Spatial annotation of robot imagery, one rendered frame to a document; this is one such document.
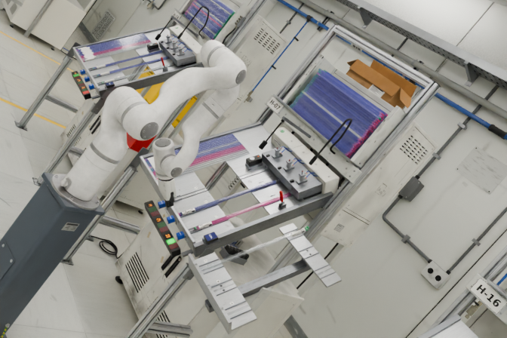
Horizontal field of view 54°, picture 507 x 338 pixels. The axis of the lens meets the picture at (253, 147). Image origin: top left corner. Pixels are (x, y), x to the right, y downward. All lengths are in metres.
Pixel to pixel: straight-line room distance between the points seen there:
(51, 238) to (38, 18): 4.74
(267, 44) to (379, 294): 1.95
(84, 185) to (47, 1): 4.70
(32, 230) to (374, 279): 2.58
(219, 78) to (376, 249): 2.37
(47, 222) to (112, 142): 0.35
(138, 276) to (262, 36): 1.80
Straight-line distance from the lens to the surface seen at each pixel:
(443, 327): 1.99
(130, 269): 2.92
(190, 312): 2.50
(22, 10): 6.41
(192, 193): 2.36
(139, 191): 3.75
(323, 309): 3.98
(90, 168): 1.80
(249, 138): 2.71
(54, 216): 1.84
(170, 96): 1.76
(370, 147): 2.32
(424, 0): 4.65
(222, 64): 1.82
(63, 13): 6.49
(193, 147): 1.94
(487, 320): 2.17
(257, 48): 3.55
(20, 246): 1.95
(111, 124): 1.80
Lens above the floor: 1.48
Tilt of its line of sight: 8 degrees down
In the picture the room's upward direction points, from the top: 39 degrees clockwise
